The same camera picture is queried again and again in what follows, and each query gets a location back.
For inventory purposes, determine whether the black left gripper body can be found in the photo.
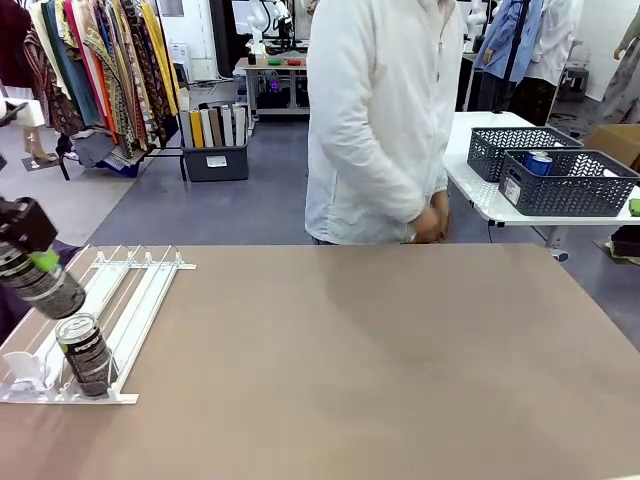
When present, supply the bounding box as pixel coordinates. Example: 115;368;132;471
0;196;59;254

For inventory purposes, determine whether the black Pepsi can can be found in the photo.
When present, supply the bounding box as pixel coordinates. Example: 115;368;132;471
54;313;119;399
0;239;87;320

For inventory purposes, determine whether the dark grey plastic lattice basket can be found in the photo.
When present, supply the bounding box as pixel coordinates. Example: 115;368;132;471
498;148;640;218
466;126;585;183

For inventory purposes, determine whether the person right forearm white sleeve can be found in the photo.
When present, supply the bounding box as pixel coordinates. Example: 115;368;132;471
344;149;426;235

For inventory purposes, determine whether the white can dispenser rack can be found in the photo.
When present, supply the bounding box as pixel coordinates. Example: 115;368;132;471
0;243;197;405

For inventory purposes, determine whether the person right hand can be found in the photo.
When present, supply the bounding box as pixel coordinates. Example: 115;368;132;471
411;206;442;244

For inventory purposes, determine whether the person left hand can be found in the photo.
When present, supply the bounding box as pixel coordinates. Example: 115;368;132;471
431;189;452;237

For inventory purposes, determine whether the black clothes rack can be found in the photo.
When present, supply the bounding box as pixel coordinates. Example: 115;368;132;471
29;0;189;182

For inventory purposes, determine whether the grey fabric pile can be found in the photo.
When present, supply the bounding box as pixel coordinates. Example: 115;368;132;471
71;130;121;169

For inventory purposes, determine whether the orange hanging garment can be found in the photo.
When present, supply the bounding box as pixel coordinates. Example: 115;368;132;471
93;59;120;146

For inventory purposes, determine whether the teal hanging garment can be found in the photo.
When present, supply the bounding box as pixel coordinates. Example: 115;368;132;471
42;0;102;127

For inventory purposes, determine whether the mannequin in maroon dress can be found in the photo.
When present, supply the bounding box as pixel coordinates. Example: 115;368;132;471
0;0;61;172

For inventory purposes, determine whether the beige hanging garment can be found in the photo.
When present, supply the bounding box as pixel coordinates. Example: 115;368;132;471
27;0;69;101

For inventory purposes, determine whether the grey plastic storage bin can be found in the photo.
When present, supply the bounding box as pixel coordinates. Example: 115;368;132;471
180;142;250;183

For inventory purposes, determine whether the white material roll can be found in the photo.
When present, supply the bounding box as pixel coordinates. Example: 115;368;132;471
232;104;248;146
199;108;215;148

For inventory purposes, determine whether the brown material roll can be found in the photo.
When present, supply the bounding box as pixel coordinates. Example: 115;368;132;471
208;108;224;147

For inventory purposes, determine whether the yellow hanging garment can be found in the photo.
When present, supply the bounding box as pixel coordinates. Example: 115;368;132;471
139;0;180;117

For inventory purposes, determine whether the background work table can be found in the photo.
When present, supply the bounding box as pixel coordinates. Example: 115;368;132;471
233;55;311;117

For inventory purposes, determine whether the person torso in white jacket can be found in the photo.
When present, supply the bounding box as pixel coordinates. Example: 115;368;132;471
304;0;465;246

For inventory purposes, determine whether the white side table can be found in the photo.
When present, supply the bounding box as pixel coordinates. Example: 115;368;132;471
442;110;640;264

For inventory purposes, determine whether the black garment stand pole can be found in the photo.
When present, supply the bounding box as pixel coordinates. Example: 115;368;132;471
492;0;531;115

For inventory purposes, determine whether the grey step stool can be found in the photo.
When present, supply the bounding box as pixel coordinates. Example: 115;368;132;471
558;62;592;104

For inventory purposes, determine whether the brown cardboard box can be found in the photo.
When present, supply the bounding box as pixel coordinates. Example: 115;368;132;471
582;123;640;174

